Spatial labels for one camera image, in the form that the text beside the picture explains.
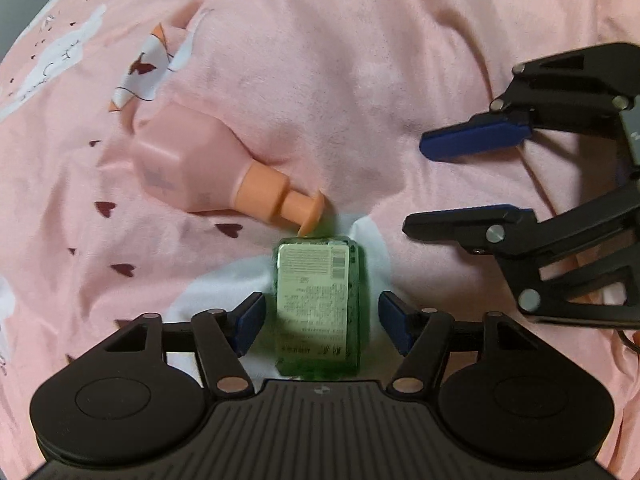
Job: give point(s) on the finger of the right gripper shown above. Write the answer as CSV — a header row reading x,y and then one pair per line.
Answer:
x,y
603,293
579,91

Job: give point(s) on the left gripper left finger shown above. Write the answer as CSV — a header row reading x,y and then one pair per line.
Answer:
x,y
221,339

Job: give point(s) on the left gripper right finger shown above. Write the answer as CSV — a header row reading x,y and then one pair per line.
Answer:
x,y
421,337

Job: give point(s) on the green gel bottle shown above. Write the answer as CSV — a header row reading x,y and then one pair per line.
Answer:
x,y
317,307

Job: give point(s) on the pink pump bottle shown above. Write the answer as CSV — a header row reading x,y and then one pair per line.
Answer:
x,y
195,163

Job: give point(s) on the pink patterned duvet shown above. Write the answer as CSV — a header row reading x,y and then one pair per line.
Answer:
x,y
334,93

